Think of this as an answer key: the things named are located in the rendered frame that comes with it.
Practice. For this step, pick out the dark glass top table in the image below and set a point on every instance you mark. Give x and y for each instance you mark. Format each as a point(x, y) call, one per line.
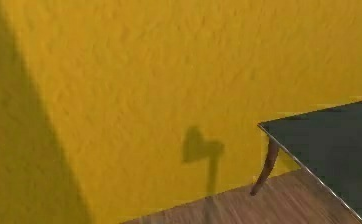
point(335, 150)

